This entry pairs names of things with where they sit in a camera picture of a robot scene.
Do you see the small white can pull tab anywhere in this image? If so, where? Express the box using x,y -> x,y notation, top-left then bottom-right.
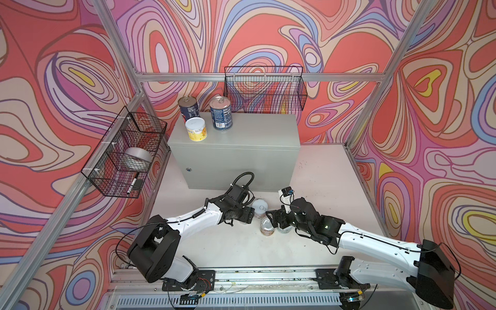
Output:
252,199 -> 269,218

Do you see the small yellow can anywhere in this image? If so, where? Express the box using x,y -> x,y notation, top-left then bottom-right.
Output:
185,117 -> 207,142

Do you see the tall light blue can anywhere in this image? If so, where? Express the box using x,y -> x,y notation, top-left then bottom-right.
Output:
209,95 -> 233,131

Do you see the tall dark blue can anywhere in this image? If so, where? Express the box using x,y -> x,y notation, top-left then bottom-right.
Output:
178,96 -> 200,121

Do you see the small white blue can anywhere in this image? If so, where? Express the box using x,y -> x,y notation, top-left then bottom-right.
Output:
277,226 -> 292,234

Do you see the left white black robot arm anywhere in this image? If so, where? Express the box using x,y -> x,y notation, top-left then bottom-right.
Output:
127,172 -> 254,289

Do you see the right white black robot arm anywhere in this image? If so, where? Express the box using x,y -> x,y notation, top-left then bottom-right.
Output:
266,187 -> 457,309

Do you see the small pink can silver lid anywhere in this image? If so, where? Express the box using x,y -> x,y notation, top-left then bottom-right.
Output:
260,216 -> 275,236

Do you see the grey metal cabinet box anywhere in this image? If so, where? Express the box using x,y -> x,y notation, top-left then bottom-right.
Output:
168,112 -> 300,192

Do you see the grey tape roll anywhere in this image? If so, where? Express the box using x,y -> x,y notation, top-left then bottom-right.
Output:
122,147 -> 152,173

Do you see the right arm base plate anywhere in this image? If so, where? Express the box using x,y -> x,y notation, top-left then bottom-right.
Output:
314,269 -> 371,290

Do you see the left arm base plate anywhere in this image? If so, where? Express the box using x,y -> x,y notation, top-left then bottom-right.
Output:
162,269 -> 216,293

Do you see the back black wire basket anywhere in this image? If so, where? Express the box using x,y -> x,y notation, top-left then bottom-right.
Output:
224,65 -> 307,114

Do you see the black wire basket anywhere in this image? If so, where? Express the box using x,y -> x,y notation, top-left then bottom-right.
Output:
81,107 -> 167,198
224,65 -> 307,114

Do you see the left black wire basket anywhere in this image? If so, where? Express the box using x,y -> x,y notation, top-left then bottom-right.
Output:
81,107 -> 167,198

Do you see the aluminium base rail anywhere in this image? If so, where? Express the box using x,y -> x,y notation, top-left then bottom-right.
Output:
99,266 -> 429,309

